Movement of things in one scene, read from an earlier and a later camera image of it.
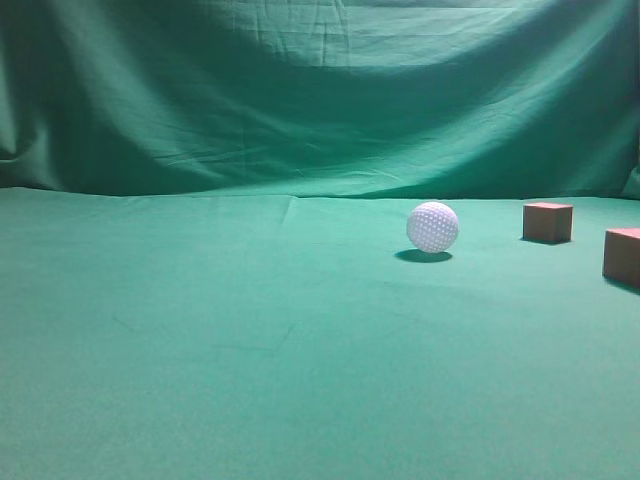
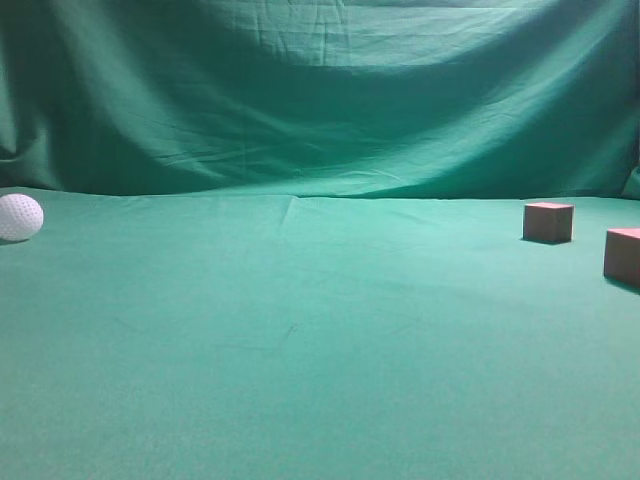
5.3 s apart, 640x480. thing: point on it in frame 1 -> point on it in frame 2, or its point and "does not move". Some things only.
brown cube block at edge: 621,255 does not move
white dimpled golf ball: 432,227 -> 21,217
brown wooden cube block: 547,221 does not move
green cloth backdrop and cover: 205,267 does not move
